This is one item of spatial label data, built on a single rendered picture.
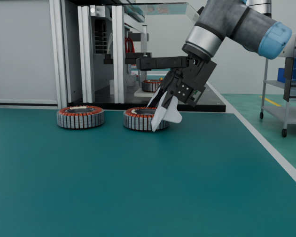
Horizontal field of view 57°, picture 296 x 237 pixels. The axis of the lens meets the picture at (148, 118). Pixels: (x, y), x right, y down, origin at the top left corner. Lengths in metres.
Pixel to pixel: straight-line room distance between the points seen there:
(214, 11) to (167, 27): 5.73
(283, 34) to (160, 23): 5.78
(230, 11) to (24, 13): 0.59
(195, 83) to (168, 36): 5.73
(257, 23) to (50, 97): 0.62
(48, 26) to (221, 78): 5.73
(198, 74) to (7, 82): 0.60
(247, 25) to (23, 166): 0.51
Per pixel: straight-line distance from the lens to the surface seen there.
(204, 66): 0.65
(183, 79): 0.62
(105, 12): 0.91
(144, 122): 0.60
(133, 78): 1.24
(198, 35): 0.63
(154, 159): 0.46
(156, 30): 6.37
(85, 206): 0.34
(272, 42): 0.64
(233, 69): 6.47
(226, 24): 0.64
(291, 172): 0.47
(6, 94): 0.98
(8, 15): 0.96
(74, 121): 0.64
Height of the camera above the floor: 0.92
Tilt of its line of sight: 14 degrees down
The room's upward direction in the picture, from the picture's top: straight up
